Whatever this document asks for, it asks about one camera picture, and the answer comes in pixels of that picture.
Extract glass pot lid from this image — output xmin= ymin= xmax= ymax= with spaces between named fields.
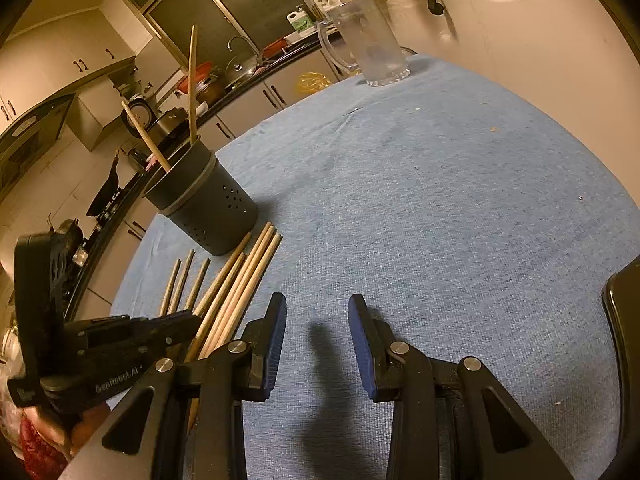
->
xmin=224 ymin=54 xmax=260 ymax=83

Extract black wok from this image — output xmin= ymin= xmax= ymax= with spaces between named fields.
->
xmin=86 ymin=150 xmax=125 ymax=217

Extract clear plastic pitcher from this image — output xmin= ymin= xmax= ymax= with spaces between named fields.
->
xmin=316 ymin=0 xmax=412 ymax=89

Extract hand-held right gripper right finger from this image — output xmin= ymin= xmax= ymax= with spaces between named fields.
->
xmin=348 ymin=294 xmax=576 ymax=480

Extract metal pot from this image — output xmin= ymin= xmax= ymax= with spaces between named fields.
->
xmin=50 ymin=219 xmax=86 ymax=266

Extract open rice cooker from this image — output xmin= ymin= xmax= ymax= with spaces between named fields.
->
xmin=121 ymin=94 xmax=187 ymax=145

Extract blue tablecloth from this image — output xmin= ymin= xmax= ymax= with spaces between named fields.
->
xmin=109 ymin=52 xmax=633 ymax=480

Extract yellow plastic bag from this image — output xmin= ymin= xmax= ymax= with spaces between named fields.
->
xmin=296 ymin=72 xmax=335 ymax=95

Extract chrome faucet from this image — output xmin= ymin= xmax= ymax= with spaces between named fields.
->
xmin=227 ymin=35 xmax=257 ymax=58

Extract person's left forearm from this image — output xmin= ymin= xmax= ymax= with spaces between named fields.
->
xmin=17 ymin=412 xmax=71 ymax=480

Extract range hood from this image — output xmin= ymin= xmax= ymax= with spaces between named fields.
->
xmin=0 ymin=92 xmax=76 ymax=188

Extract black chair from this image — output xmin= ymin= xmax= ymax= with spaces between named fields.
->
xmin=601 ymin=255 xmax=640 ymax=461

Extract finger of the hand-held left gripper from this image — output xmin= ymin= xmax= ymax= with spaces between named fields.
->
xmin=127 ymin=310 xmax=198 ymax=357

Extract cream upper cabinets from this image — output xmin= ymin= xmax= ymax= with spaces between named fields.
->
xmin=0 ymin=0 xmax=138 ymax=136

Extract red basin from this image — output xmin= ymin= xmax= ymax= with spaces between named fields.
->
xmin=177 ymin=62 xmax=213 ymax=93

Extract green label detergent bottle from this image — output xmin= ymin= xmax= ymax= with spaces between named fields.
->
xmin=286 ymin=5 xmax=312 ymax=33

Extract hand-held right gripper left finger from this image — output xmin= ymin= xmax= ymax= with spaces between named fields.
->
xmin=65 ymin=292 xmax=288 ymax=480

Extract person's left hand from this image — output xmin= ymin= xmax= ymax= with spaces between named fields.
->
xmin=62 ymin=402 xmax=112 ymax=461

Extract dark grey utensil holder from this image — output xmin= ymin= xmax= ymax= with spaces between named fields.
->
xmin=143 ymin=136 xmax=259 ymax=257

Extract bundle of wooden chopsticks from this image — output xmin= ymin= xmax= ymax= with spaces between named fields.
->
xmin=159 ymin=221 xmax=283 ymax=366

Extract plain wooden chopstick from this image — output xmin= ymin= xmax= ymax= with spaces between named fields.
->
xmin=121 ymin=101 xmax=172 ymax=172
xmin=187 ymin=25 xmax=199 ymax=143

